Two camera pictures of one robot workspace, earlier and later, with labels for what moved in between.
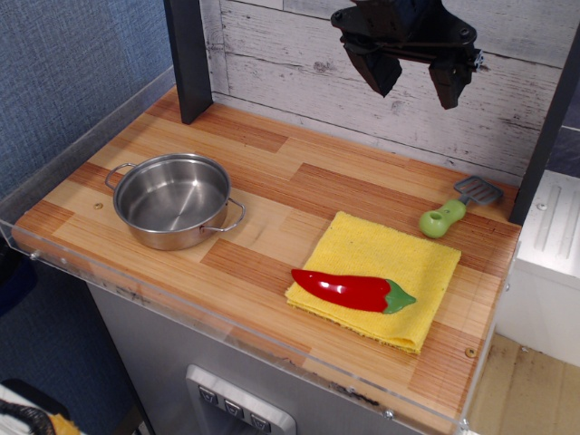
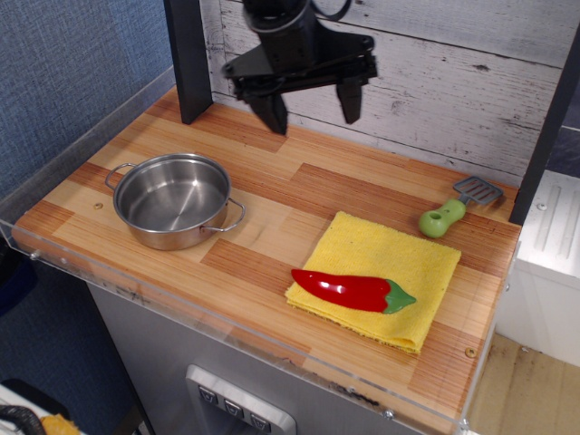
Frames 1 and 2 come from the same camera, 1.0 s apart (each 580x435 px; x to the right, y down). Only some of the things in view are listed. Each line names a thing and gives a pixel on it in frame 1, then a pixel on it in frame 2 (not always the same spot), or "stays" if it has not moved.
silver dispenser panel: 220,405 stays
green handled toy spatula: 436,222 stays
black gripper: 420,28 → 307,54
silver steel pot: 169,202 stays
